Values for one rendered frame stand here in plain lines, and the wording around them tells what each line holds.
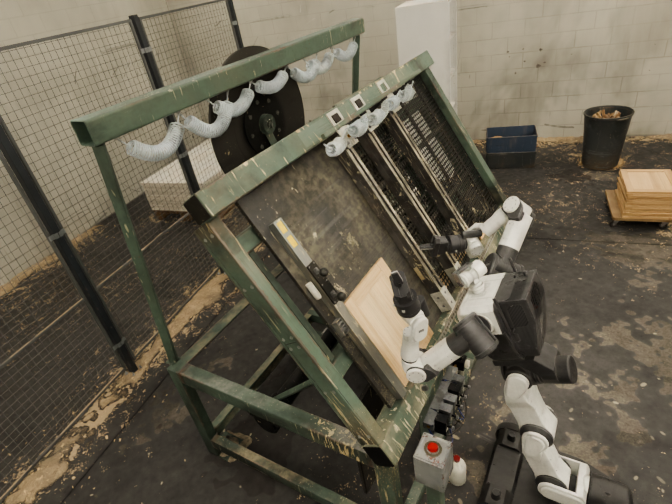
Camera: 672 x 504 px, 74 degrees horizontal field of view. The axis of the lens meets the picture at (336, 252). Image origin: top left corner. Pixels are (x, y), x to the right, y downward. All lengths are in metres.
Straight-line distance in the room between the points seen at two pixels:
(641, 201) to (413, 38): 2.87
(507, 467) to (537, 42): 5.45
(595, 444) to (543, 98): 4.99
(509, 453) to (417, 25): 4.36
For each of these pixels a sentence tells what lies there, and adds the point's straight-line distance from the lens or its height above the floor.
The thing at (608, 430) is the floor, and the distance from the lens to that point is 3.25.
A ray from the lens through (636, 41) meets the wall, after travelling 7.04.
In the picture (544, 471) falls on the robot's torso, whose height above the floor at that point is 0.37.
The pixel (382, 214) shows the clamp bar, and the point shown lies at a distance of 2.26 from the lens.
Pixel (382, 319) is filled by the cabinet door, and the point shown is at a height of 1.14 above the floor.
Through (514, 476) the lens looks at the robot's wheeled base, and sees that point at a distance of 2.73.
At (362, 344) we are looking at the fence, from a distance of 1.93.
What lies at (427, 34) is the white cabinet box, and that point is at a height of 1.75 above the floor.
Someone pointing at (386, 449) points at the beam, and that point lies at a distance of 1.96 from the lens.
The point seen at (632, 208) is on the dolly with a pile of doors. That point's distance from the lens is 4.97.
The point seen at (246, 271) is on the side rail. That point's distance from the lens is 1.62.
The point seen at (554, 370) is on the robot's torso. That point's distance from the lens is 2.02.
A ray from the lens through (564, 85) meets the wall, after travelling 7.05.
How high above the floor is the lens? 2.52
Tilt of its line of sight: 32 degrees down
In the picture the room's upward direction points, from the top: 10 degrees counter-clockwise
